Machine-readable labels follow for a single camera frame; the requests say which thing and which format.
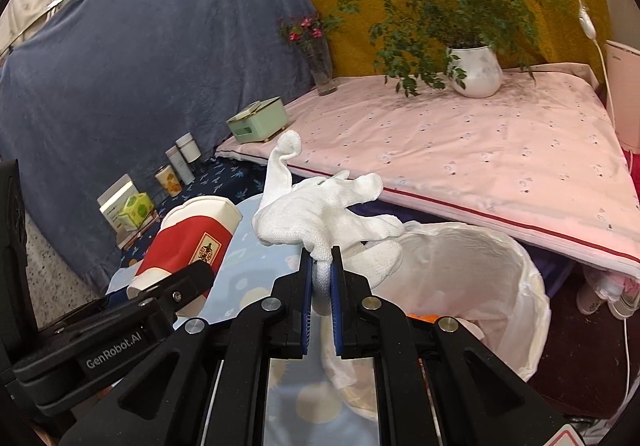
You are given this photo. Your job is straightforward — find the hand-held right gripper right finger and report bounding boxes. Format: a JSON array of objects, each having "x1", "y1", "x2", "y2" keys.
[{"x1": 330, "y1": 246, "x2": 576, "y2": 446}]

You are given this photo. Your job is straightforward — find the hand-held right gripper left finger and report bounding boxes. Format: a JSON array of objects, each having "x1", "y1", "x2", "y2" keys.
[{"x1": 60, "y1": 246, "x2": 316, "y2": 446}]

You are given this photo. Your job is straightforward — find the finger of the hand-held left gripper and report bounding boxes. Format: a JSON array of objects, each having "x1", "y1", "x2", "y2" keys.
[{"x1": 12, "y1": 260, "x2": 217, "y2": 417}]

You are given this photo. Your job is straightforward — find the large red paper cup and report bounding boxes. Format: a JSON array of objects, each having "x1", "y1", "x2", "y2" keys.
[{"x1": 126, "y1": 196, "x2": 243, "y2": 317}]

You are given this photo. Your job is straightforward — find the white knit glove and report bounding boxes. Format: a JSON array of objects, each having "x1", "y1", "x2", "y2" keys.
[{"x1": 252, "y1": 130, "x2": 405, "y2": 319}]

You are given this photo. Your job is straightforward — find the trash bin with white bag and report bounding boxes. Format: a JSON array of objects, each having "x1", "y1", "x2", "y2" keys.
[{"x1": 320, "y1": 221, "x2": 551, "y2": 422}]

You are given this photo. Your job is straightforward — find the wooden tray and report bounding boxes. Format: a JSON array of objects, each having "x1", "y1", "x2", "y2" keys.
[{"x1": 117, "y1": 213, "x2": 161, "y2": 249}]

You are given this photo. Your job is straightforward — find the green tissue pack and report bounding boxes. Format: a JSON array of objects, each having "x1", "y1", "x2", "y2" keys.
[{"x1": 120, "y1": 192, "x2": 155, "y2": 229}]

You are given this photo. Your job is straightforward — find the white cardboard box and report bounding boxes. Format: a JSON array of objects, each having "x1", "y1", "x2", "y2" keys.
[{"x1": 97, "y1": 174, "x2": 138, "y2": 233}]

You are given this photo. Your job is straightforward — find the printed yellow can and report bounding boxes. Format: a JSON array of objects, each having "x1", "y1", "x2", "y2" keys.
[{"x1": 155, "y1": 166, "x2": 182, "y2": 198}]

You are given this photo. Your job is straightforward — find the grey tube bottle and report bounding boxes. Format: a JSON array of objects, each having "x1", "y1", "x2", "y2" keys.
[{"x1": 166, "y1": 146, "x2": 195, "y2": 185}]

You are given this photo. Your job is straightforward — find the navy patterned cloth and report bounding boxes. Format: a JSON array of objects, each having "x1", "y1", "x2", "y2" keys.
[{"x1": 120, "y1": 156, "x2": 273, "y2": 269}]

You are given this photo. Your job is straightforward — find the white lidded jar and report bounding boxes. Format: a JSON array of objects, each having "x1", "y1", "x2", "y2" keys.
[{"x1": 175, "y1": 132, "x2": 202, "y2": 164}]

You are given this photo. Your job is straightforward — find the green tissue box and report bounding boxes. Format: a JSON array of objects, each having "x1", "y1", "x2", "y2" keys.
[{"x1": 226, "y1": 96, "x2": 290, "y2": 144}]

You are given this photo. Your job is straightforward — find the grey-blue hanging blanket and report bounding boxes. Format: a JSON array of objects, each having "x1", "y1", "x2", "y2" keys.
[{"x1": 0, "y1": 0, "x2": 321, "y2": 287}]

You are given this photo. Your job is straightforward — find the pink bed sheet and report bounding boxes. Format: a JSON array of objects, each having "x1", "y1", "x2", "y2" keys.
[{"x1": 215, "y1": 63, "x2": 640, "y2": 277}]

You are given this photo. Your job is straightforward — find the glass vase with red flowers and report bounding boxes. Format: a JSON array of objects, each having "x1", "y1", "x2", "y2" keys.
[{"x1": 279, "y1": 14, "x2": 341, "y2": 96}]

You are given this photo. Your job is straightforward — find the white shoes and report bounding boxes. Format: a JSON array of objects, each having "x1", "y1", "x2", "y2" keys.
[{"x1": 575, "y1": 266, "x2": 640, "y2": 321}]

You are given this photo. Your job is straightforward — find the green plant in white pot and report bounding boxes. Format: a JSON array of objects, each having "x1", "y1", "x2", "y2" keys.
[{"x1": 337, "y1": 0, "x2": 556, "y2": 99}]

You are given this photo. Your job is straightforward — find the white appliance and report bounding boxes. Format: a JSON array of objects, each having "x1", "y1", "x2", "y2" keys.
[{"x1": 605, "y1": 40, "x2": 640, "y2": 151}]

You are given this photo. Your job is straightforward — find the white cable with switch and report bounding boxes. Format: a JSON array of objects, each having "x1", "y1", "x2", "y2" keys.
[{"x1": 537, "y1": 0, "x2": 633, "y2": 399}]

